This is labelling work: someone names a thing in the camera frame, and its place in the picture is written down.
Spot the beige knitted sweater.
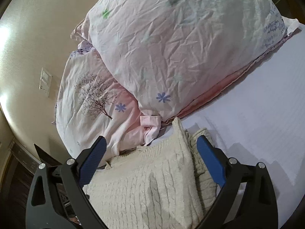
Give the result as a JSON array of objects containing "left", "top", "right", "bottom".
[{"left": 84, "top": 119, "right": 217, "bottom": 228}]

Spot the lavender bed sheet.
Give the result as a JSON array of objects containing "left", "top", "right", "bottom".
[{"left": 181, "top": 25, "right": 304, "bottom": 226}]

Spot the pink tree-print quilt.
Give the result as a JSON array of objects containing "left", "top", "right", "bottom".
[{"left": 51, "top": 40, "right": 163, "bottom": 168}]

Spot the pink floral pillow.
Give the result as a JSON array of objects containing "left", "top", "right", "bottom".
[{"left": 70, "top": 0, "right": 301, "bottom": 125}]

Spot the white wall switch plate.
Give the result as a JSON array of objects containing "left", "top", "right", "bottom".
[{"left": 39, "top": 68, "right": 53, "bottom": 98}]

